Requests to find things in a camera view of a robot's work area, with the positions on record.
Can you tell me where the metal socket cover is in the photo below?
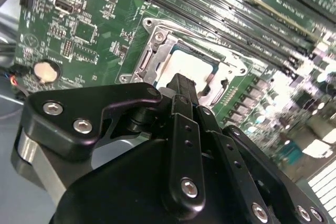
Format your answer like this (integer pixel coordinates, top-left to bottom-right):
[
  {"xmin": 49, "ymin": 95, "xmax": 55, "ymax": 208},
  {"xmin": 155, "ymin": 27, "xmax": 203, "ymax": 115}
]
[{"xmin": 135, "ymin": 31, "xmax": 237, "ymax": 104}]

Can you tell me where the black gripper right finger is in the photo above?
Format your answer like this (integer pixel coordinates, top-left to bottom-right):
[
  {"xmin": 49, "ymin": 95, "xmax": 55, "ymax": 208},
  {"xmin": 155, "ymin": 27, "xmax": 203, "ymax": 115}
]
[{"xmin": 185, "ymin": 76, "xmax": 329, "ymax": 224}]

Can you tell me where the thin metal locking lever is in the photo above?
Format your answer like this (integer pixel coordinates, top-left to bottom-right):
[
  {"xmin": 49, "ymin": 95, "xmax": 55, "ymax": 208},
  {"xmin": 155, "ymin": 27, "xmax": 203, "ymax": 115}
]
[{"xmin": 167, "ymin": 27, "xmax": 221, "ymax": 40}]

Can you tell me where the silver square CPU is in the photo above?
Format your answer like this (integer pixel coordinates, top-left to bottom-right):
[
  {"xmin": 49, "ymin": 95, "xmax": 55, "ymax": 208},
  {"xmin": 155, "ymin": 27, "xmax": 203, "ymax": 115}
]
[{"xmin": 157, "ymin": 46, "xmax": 221, "ymax": 99}]

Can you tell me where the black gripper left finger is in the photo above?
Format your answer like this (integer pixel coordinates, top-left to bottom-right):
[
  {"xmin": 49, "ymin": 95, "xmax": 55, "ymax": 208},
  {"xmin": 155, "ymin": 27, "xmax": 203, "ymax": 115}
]
[{"xmin": 10, "ymin": 73, "xmax": 207, "ymax": 218}]

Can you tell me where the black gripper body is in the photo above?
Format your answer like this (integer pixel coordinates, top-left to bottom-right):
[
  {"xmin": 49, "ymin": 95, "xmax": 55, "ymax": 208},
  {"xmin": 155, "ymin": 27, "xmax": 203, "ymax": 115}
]
[{"xmin": 49, "ymin": 138, "xmax": 247, "ymax": 224}]

